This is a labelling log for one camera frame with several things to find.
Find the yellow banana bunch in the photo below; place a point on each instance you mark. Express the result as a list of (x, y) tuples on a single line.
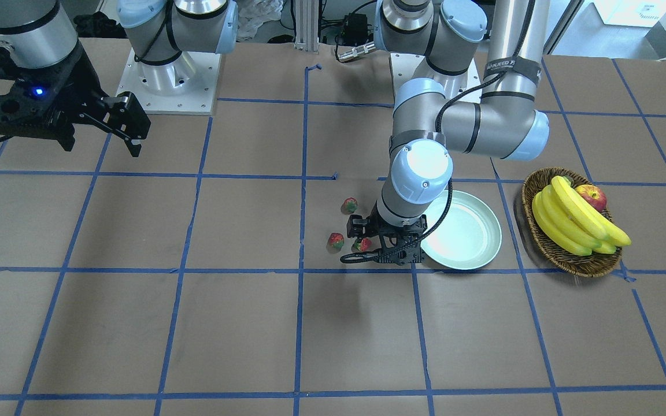
[(569, 221)]

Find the red yellow apple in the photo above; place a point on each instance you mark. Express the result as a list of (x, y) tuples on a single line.
[(593, 195)]

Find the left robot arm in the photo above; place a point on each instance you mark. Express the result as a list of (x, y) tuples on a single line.
[(498, 118)]

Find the black power adapter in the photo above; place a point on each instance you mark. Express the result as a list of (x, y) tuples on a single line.
[(355, 30)]

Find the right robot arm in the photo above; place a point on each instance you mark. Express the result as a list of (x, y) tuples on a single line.
[(39, 34)]

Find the aluminium frame post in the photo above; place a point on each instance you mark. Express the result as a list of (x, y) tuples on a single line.
[(306, 25)]

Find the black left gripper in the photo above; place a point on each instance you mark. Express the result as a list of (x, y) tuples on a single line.
[(360, 225)]

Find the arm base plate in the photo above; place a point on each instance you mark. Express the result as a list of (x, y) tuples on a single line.
[(185, 86), (409, 66)]

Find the brown wicker basket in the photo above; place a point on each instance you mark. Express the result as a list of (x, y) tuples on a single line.
[(540, 248)]

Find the strawberry of pair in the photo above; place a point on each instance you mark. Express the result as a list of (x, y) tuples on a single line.
[(349, 206), (361, 245)]

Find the light green plate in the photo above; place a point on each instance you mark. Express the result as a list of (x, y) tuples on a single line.
[(468, 238)]

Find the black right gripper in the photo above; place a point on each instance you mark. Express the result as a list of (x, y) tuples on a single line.
[(76, 82)]

